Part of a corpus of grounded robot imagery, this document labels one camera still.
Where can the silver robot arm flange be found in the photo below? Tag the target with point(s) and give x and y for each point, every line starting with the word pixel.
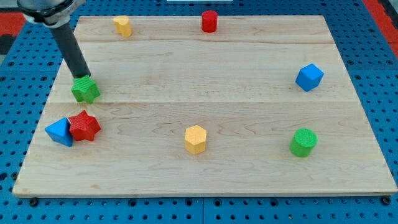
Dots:
pixel 50 13

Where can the yellow heart block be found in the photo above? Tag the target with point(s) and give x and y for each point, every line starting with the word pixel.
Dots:
pixel 122 25

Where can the light wooden board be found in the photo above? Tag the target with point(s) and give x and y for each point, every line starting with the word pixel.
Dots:
pixel 238 84

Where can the yellow hexagon block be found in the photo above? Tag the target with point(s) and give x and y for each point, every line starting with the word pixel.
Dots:
pixel 195 139

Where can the red cylinder block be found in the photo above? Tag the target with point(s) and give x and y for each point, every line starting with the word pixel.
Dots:
pixel 209 21

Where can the green cylinder block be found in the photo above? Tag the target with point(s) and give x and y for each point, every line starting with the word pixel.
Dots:
pixel 303 141

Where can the blue cube block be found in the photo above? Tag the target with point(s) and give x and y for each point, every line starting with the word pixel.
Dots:
pixel 309 77

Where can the green star block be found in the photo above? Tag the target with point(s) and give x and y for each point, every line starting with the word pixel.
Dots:
pixel 84 89

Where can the red star block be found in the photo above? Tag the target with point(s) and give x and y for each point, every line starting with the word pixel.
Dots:
pixel 83 126

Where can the blue triangle block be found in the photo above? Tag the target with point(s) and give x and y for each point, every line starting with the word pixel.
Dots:
pixel 59 132

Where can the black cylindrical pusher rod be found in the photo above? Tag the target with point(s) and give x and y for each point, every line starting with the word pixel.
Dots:
pixel 72 54

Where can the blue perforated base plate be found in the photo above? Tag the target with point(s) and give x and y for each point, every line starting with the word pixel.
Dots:
pixel 30 68

